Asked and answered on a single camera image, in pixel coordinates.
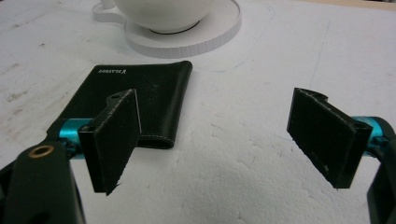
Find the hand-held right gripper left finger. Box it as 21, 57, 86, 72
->
57, 88, 143, 197

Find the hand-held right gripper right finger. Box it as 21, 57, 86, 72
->
286, 87, 385, 189

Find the black leather wallet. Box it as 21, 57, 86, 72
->
46, 60, 193, 149

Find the white saucer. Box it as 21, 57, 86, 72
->
92, 0, 243, 60

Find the white cup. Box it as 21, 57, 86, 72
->
100, 0, 220, 34

